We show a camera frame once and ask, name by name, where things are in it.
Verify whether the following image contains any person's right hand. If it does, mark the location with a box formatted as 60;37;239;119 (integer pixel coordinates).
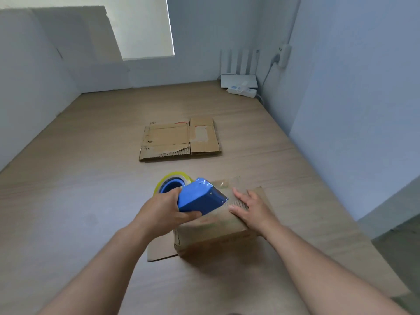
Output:
228;188;280;239

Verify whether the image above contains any person's left hand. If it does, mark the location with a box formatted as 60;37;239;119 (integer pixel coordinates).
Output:
132;186;203;242

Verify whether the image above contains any clear yellowish tape roll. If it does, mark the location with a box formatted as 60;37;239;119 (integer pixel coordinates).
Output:
153;171;195;196

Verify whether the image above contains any blue tape dispenser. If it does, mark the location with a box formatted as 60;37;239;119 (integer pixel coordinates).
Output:
159;177;229;217

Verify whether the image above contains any large torn cardboard box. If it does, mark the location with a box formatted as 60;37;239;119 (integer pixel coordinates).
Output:
147;176;273;263

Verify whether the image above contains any peeled-surface cardboard box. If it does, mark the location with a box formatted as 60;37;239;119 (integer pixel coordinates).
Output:
138;117;222;162

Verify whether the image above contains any person's right forearm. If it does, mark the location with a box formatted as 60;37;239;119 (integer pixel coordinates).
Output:
262;224;411;315

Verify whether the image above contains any person's left forearm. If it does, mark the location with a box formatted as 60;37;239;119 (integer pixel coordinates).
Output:
38;226;150;315

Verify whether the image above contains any white power strip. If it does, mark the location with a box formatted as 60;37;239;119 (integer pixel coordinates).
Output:
226;81;258;98

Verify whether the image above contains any white router with antennas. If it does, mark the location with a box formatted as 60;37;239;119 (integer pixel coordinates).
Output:
219;48;261;89

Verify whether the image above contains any white foam partition board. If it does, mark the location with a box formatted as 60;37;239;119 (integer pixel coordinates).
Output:
0;8;82;172

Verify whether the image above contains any bright window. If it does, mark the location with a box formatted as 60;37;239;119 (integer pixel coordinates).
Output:
104;0;176;61

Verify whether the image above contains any grey power cable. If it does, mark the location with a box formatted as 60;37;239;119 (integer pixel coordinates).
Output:
256;54;281;106

